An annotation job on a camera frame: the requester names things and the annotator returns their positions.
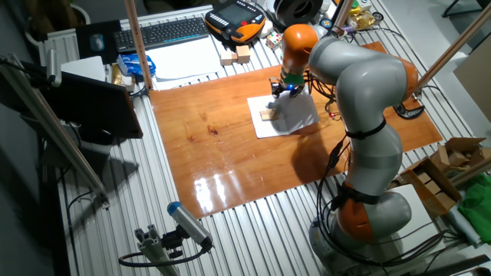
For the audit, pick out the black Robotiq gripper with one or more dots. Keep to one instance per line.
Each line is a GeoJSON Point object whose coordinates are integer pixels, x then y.
{"type": "Point", "coordinates": [287, 85]}

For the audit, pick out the white paper sheet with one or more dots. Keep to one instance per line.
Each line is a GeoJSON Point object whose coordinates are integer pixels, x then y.
{"type": "Point", "coordinates": [295, 115]}

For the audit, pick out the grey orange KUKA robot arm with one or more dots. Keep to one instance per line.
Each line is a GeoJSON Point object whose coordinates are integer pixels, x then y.
{"type": "Point", "coordinates": [368, 88]}

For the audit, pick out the tiny wooden block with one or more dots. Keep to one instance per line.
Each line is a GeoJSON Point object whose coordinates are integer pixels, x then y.
{"type": "Point", "coordinates": [269, 115]}

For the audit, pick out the colourful Rubik's cube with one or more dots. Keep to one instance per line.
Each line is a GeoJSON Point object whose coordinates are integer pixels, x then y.
{"type": "Point", "coordinates": [274, 41]}

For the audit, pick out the large light wooden block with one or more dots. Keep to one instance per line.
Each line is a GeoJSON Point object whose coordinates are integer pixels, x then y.
{"type": "Point", "coordinates": [243, 54]}

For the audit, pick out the white round object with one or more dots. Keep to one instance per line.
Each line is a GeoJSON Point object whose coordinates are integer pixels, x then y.
{"type": "Point", "coordinates": [265, 30]}

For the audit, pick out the small light wooden block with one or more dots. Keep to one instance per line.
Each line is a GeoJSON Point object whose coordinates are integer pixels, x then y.
{"type": "Point", "coordinates": [227, 58]}

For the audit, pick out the black filament spool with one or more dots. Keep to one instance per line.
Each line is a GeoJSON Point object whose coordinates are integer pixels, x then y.
{"type": "Point", "coordinates": [295, 11]}

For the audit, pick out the purple marker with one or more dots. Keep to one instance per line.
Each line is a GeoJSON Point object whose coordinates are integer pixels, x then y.
{"type": "Point", "coordinates": [349, 29]}

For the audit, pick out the orange black teach pendant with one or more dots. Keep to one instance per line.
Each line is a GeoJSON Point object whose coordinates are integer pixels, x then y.
{"type": "Point", "coordinates": [234, 19]}

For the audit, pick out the glossy orange wooden board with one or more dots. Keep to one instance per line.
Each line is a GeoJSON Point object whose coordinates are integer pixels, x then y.
{"type": "Point", "coordinates": [215, 168]}

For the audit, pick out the stack of white paper sheets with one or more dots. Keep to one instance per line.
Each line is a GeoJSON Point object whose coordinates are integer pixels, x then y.
{"type": "Point", "coordinates": [184, 61]}

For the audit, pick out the small black white wheel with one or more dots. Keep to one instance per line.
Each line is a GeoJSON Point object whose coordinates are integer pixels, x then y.
{"type": "Point", "coordinates": [378, 16]}

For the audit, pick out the black computer keyboard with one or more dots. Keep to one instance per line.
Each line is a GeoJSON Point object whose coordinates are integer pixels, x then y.
{"type": "Point", "coordinates": [161, 34]}

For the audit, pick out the blue tissue pack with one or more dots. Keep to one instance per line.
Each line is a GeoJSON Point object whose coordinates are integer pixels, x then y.
{"type": "Point", "coordinates": [134, 64]}

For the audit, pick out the wooden upright pole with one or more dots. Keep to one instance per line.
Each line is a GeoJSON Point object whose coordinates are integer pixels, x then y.
{"type": "Point", "coordinates": [137, 42]}

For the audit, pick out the gold foil packet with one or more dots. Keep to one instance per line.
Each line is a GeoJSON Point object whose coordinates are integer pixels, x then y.
{"type": "Point", "coordinates": [117, 76]}

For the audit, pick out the long slanted wooden pole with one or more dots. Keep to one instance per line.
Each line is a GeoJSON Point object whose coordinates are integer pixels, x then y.
{"type": "Point", "coordinates": [456, 44]}

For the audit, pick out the cardboard box with wooden blocks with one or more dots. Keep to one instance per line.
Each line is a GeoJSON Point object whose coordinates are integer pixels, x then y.
{"type": "Point", "coordinates": [437, 191]}

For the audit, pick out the open cardboard box with flaps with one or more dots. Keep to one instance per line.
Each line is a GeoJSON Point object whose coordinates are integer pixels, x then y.
{"type": "Point", "coordinates": [458, 157]}

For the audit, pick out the white flat panel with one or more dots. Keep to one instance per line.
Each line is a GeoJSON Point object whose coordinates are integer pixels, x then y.
{"type": "Point", "coordinates": [422, 226]}

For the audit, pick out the brown cardboard panel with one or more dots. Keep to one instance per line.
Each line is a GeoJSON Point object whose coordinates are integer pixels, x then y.
{"type": "Point", "coordinates": [477, 80]}

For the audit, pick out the black flat monitor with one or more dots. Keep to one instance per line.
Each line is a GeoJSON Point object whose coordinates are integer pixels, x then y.
{"type": "Point", "coordinates": [92, 103]}

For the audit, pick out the grey computer mouse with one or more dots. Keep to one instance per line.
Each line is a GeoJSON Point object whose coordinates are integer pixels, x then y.
{"type": "Point", "coordinates": [97, 42]}

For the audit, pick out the wooden slat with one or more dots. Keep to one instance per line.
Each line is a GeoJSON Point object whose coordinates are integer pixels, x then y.
{"type": "Point", "coordinates": [472, 172]}

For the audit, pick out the black mouse pad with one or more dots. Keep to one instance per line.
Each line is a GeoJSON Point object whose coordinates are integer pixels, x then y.
{"type": "Point", "coordinates": [86, 50]}

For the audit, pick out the white flat box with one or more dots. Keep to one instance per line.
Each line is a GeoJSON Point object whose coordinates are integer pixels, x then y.
{"type": "Point", "coordinates": [82, 68]}

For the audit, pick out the grey rolled sheet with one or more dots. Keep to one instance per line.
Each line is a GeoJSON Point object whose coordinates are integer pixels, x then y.
{"type": "Point", "coordinates": [462, 226]}

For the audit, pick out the green cloth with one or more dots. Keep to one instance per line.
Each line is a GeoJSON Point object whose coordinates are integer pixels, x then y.
{"type": "Point", "coordinates": [477, 212]}

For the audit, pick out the slanted aluminium beam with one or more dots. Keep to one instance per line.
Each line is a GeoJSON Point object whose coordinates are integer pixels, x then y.
{"type": "Point", "coordinates": [57, 130]}

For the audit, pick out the silver webcam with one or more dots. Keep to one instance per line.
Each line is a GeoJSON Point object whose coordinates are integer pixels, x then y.
{"type": "Point", "coordinates": [53, 67]}

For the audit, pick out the silver upright post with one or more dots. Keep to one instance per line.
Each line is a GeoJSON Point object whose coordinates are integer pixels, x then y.
{"type": "Point", "coordinates": [341, 15]}

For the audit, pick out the grey camera with blue tip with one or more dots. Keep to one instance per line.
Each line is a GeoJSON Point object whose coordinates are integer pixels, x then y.
{"type": "Point", "coordinates": [190, 224]}

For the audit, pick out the aluminium profile camera mount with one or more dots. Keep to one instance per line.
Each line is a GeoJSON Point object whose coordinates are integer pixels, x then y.
{"type": "Point", "coordinates": [153, 249]}

